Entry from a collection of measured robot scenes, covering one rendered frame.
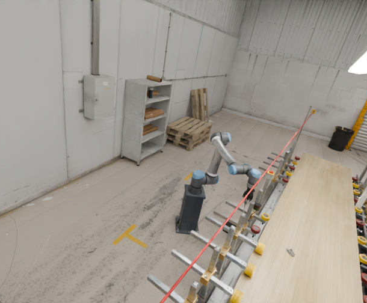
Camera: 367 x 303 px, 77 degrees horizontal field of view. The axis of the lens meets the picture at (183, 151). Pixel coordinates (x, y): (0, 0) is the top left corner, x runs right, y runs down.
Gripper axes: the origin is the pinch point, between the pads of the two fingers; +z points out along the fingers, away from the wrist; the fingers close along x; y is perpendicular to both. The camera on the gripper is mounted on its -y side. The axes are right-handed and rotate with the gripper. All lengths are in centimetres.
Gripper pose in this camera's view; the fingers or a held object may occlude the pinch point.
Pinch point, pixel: (245, 202)
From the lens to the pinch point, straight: 238.1
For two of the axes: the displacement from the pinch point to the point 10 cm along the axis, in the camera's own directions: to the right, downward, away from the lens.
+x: 8.2, 3.7, -4.5
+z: -1.7, 8.9, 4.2
